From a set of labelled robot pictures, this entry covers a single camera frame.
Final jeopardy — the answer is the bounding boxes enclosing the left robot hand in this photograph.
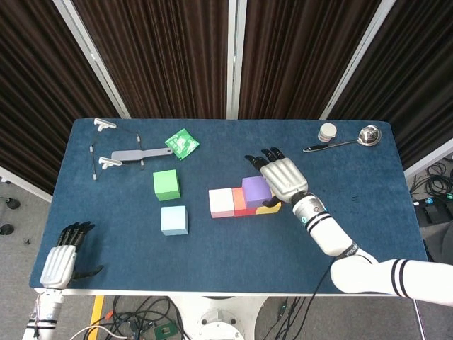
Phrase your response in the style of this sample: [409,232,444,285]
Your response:
[39,221,105,290]

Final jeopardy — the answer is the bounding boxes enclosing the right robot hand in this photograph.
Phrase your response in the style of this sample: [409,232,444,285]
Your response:
[244,147,309,208]

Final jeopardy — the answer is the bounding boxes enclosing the purple cube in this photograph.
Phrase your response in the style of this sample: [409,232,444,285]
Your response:
[241,175,273,209]

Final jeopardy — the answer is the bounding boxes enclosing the yellow cube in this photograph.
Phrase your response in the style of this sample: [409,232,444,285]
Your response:
[255,201,282,215]

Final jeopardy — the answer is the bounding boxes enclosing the red cube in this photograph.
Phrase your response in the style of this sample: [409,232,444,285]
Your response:
[231,187,258,217]

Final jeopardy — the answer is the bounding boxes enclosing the light blue cube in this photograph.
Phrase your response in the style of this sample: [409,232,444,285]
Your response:
[160,205,189,237]

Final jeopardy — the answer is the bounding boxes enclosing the green cube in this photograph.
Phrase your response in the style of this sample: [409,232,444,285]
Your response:
[152,169,181,202]

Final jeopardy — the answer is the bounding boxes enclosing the pink cube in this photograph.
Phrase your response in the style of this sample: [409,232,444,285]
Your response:
[208,188,235,219]

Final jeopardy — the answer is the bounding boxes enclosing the yellow floor tape strip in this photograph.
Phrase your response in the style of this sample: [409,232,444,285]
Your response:
[90,295,105,334]

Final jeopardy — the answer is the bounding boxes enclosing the white medicine jar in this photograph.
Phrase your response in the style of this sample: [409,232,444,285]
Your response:
[317,122,337,142]

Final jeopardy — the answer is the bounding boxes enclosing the blue velvet table cloth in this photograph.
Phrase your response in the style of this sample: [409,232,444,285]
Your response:
[30,118,432,295]

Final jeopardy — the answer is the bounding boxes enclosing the green sachet packet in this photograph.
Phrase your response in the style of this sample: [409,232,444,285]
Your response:
[164,127,200,161]

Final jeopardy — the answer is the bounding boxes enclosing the brown folding screen panel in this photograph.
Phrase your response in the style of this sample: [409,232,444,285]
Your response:
[52,0,237,120]
[0,0,131,203]
[320,0,453,180]
[228,0,394,120]

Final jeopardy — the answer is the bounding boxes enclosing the green circuit board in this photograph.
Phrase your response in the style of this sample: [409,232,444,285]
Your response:
[154,324,177,340]

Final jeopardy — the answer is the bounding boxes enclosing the black power strip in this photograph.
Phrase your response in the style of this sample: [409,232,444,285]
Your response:
[412,198,443,225]

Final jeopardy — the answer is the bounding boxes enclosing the white floor cable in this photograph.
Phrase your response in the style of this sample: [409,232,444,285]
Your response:
[70,324,123,340]

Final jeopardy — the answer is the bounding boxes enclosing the tangled black floor cables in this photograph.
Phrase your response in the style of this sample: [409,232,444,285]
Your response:
[410,159,453,201]
[105,295,188,340]

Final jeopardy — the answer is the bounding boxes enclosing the steel ladle black handle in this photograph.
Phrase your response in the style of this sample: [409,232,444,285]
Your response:
[302,124,383,154]

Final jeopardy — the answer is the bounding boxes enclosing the white wire folding stand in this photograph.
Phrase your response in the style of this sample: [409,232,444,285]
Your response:
[88,118,144,181]

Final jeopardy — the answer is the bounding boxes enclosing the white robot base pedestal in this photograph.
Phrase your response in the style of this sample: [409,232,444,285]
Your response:
[169,295,266,340]

